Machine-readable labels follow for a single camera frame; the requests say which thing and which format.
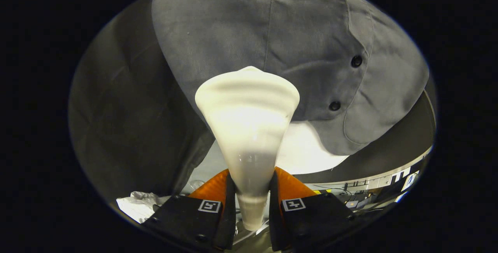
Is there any grey button shirt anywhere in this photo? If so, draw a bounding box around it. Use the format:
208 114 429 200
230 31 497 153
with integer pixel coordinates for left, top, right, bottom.
151 0 430 156

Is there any white garment steamer head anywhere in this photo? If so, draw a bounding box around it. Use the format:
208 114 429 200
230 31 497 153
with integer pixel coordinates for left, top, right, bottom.
195 65 300 231

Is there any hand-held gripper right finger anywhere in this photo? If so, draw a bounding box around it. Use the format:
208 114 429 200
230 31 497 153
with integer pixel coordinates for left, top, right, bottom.
268 167 356 252

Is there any white crumpled plastic bag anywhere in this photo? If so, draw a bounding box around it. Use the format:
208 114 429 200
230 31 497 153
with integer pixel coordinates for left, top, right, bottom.
116 191 172 223

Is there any beige cabinet with grey top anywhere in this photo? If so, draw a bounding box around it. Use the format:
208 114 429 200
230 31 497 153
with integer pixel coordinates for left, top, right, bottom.
294 86 436 191

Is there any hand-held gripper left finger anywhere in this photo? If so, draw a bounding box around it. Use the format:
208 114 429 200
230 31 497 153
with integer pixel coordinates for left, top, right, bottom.
142 169 237 253

